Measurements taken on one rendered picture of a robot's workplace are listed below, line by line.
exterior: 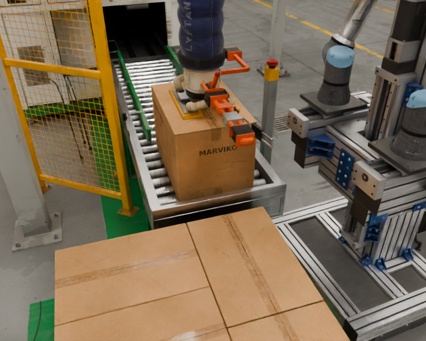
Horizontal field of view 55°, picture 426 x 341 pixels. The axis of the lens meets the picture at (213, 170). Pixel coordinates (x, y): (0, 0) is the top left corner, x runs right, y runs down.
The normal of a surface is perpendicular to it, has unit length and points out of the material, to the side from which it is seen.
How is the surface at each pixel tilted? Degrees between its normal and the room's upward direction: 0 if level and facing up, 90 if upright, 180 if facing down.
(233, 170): 90
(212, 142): 90
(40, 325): 0
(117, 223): 0
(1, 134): 92
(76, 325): 0
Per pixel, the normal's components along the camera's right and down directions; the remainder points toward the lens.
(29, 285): -0.01, -0.82
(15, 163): 0.30, 0.54
